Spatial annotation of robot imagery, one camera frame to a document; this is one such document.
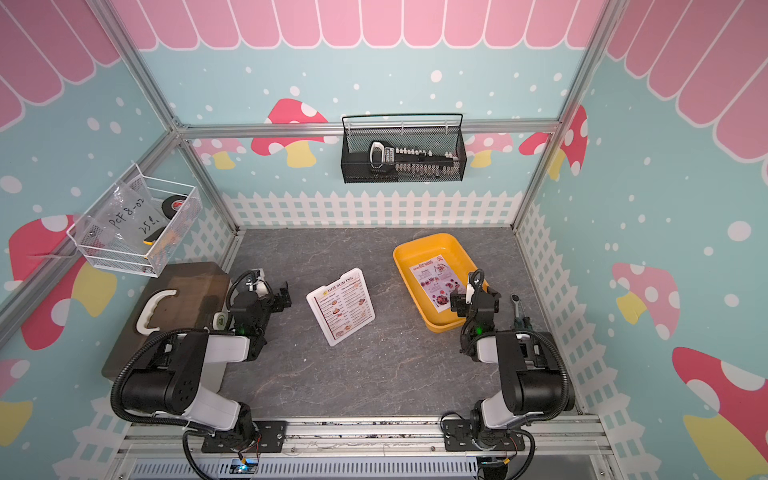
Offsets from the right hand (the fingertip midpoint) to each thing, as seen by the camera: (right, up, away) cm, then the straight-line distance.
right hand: (473, 287), depth 94 cm
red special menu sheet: (-9, +1, +11) cm, 15 cm away
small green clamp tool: (+17, -11, 0) cm, 20 cm away
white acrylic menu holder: (-45, -11, -9) cm, 47 cm away
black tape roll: (-86, +24, -14) cm, 90 cm away
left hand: (-63, 0, 0) cm, 63 cm away
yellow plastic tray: (-15, +12, +16) cm, 25 cm away
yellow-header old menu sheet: (-39, -5, -8) cm, 41 cm away
